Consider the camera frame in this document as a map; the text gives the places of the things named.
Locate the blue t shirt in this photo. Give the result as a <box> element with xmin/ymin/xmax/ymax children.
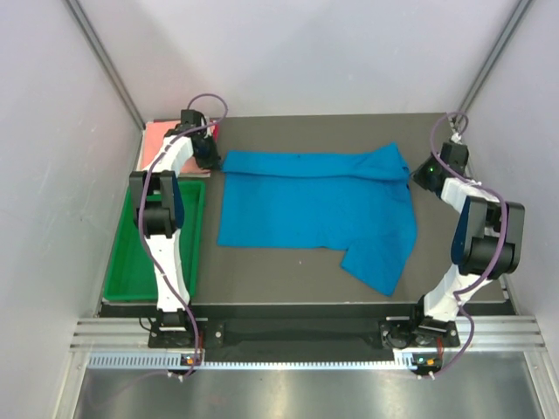
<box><xmin>217</xmin><ymin>143</ymin><xmax>418</xmax><ymax>296</ymax></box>

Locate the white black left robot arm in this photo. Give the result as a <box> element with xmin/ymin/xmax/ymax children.
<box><xmin>129</xmin><ymin>108</ymin><xmax>221</xmax><ymax>348</ymax></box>

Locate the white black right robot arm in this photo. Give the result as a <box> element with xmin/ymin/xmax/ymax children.
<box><xmin>407</xmin><ymin>141</ymin><xmax>525</xmax><ymax>347</ymax></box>

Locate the folded pink t shirt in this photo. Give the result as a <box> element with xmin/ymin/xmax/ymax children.
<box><xmin>136</xmin><ymin>120</ymin><xmax>210</xmax><ymax>178</ymax></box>

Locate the green plastic tray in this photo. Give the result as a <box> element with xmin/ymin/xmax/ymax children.
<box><xmin>104</xmin><ymin>181</ymin><xmax>205</xmax><ymax>302</ymax></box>

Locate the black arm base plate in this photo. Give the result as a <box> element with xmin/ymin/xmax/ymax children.
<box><xmin>148</xmin><ymin>316</ymin><xmax>459</xmax><ymax>363</ymax></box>

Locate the aluminium frame rail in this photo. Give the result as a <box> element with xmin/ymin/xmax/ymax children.
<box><xmin>70</xmin><ymin>316</ymin><xmax>546</xmax><ymax>352</ymax></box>

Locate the grey slotted cable duct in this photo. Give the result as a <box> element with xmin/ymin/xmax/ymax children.
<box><xmin>86</xmin><ymin>351</ymin><xmax>446</xmax><ymax>372</ymax></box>

